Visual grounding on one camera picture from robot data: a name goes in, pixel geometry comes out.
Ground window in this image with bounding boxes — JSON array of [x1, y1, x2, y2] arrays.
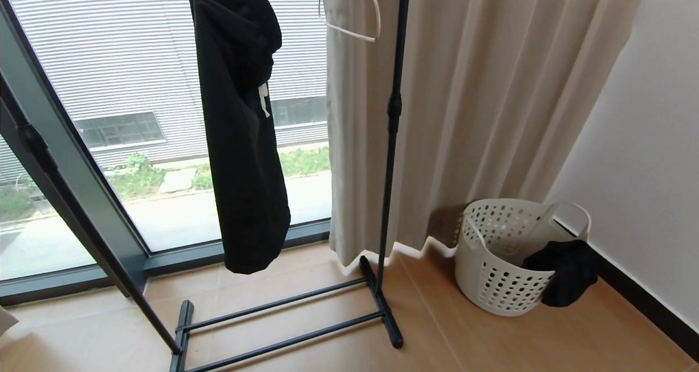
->
[[0, 0, 333, 307]]

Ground black clothes rack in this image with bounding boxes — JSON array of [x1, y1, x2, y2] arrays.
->
[[0, 0, 411, 372]]

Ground black shorts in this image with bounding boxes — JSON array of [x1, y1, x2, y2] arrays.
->
[[183, 0, 292, 275]]

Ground black garment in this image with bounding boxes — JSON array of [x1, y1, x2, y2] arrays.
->
[[522, 240, 599, 308]]

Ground white laundry basket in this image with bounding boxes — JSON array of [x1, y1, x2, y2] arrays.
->
[[454, 198, 592, 317]]

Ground pink clothes hanger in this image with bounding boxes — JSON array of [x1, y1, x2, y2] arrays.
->
[[318, 0, 382, 43]]

